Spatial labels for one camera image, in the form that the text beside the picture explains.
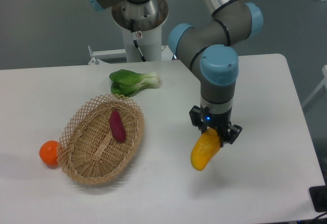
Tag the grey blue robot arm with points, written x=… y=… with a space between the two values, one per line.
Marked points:
x=207 y=51

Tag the purple sweet potato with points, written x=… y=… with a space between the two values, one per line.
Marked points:
x=116 y=126

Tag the black device at edge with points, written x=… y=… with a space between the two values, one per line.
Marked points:
x=318 y=198

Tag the orange tangerine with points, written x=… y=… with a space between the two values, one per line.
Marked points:
x=48 y=153

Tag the woven wicker basket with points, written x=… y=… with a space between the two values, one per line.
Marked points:
x=87 y=152

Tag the green bok choy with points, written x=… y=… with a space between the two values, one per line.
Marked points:
x=128 y=83

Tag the white frame at right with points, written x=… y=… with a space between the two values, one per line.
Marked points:
x=317 y=93

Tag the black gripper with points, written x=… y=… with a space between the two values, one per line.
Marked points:
x=203 y=118

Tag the yellow mango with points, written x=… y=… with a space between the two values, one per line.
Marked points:
x=204 y=150

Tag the white metal base bracket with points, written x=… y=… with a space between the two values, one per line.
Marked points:
x=119 y=56

